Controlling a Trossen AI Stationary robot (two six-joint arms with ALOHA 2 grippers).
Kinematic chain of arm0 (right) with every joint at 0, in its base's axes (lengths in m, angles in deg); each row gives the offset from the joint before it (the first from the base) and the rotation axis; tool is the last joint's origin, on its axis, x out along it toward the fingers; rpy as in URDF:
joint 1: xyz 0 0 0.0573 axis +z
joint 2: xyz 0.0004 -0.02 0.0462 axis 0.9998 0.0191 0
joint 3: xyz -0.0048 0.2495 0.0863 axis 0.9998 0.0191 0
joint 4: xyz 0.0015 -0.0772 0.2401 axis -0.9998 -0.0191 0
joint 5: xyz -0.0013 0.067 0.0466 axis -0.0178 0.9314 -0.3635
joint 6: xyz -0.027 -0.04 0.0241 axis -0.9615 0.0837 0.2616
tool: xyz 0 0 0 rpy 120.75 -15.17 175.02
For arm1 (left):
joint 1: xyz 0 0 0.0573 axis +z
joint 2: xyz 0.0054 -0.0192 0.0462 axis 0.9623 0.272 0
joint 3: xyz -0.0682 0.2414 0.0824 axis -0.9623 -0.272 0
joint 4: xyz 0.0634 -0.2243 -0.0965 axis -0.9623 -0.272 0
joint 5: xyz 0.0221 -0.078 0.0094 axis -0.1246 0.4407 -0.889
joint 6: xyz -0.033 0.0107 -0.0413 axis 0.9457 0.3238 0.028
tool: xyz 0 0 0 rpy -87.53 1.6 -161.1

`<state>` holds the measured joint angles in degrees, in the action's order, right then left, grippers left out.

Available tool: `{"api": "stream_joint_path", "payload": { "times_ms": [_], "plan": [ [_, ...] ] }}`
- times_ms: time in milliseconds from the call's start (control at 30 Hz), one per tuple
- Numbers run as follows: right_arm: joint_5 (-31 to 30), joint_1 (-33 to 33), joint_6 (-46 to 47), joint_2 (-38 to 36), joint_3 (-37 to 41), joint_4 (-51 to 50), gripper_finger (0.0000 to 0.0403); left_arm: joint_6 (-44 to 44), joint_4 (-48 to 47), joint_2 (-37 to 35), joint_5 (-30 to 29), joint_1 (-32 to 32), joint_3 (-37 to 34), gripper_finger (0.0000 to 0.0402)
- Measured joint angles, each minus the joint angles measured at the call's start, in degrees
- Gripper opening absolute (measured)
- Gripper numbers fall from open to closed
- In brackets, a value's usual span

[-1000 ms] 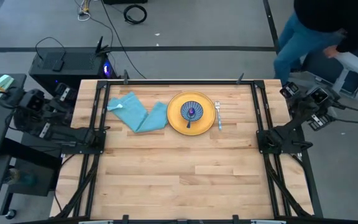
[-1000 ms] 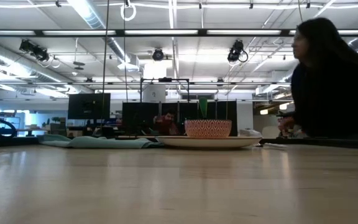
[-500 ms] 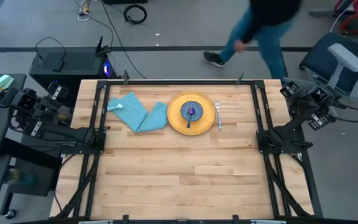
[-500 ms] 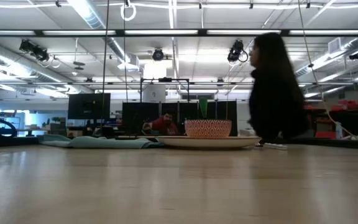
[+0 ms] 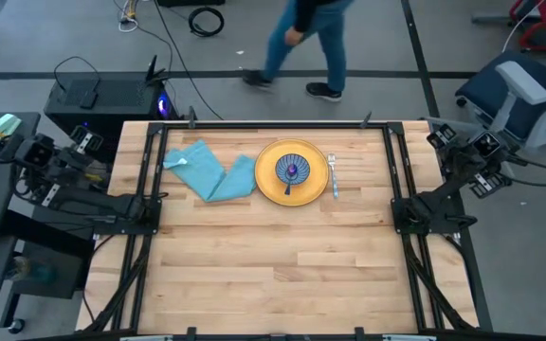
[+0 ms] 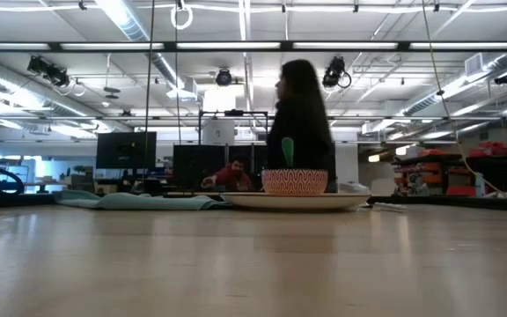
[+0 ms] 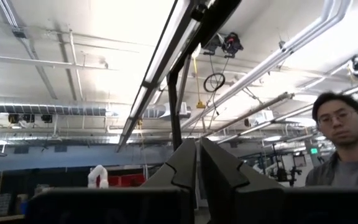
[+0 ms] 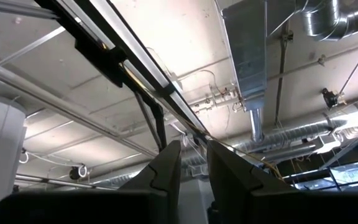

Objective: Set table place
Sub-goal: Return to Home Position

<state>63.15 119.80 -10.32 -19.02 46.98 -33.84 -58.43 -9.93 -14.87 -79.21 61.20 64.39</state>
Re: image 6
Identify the teal cloth napkin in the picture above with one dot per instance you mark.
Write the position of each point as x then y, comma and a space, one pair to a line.
148, 201

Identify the red white patterned bowl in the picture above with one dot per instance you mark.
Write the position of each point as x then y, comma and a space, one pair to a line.
294, 181

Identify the person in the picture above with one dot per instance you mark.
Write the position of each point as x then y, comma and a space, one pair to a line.
233, 178
299, 114

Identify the black overhead frame beam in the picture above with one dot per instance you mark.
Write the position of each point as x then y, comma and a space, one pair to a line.
170, 46

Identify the black ceiling mounted camera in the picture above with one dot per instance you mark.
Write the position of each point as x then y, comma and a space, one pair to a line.
49, 71
335, 72
224, 77

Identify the silver cutlery piece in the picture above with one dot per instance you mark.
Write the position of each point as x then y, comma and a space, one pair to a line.
387, 206

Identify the black metal stand frame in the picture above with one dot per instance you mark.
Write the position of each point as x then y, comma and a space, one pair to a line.
200, 127

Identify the shelf with orange bins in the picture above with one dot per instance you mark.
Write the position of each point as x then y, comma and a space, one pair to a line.
456, 174

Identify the silver ventilation duct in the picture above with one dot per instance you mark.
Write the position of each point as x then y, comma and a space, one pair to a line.
130, 24

